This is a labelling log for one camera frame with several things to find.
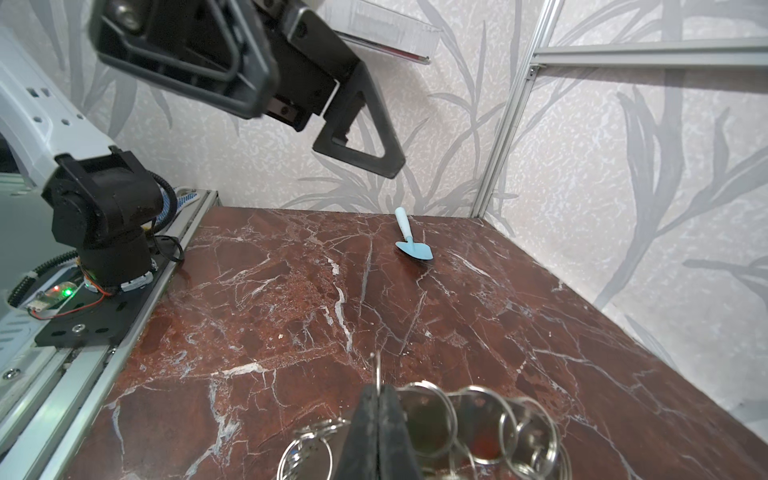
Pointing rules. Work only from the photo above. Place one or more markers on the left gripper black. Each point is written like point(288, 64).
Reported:
point(254, 58)

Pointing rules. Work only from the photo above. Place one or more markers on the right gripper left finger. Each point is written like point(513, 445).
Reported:
point(359, 457)

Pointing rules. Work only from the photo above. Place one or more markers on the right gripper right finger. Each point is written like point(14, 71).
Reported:
point(396, 459)

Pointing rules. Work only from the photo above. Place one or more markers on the metal key ring plate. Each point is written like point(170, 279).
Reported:
point(455, 435)

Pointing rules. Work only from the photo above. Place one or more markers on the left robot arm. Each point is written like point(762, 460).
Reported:
point(106, 204)

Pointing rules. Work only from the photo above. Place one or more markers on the light blue toy shovel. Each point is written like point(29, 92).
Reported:
point(416, 250)

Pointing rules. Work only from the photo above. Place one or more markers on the clear plastic wall shelf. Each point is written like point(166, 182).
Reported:
point(369, 25)

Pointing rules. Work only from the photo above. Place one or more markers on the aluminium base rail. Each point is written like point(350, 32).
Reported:
point(51, 396)

